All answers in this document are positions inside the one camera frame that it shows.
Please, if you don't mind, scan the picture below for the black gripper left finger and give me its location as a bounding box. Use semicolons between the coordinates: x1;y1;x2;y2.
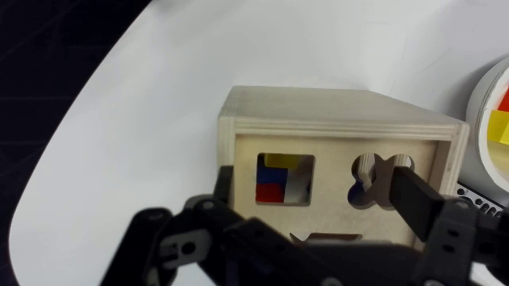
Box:
98;165;341;286

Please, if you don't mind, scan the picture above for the wooden shape sorter box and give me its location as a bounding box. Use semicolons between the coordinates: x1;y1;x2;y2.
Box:
216;84;472;251

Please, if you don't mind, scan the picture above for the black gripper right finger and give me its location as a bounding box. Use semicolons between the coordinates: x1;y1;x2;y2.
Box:
389;165;509;286

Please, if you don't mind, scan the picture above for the red cube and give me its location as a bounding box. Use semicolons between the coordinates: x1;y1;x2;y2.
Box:
494;84;509;115

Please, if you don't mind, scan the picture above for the blue cube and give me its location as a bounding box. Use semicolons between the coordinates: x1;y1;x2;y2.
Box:
255;165;290;186

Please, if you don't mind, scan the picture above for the white bowl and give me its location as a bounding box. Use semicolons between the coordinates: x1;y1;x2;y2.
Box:
464;54;509;204

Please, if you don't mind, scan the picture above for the yellow cube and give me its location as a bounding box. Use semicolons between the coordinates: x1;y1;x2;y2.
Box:
484;110;509;146
262;153;301;170

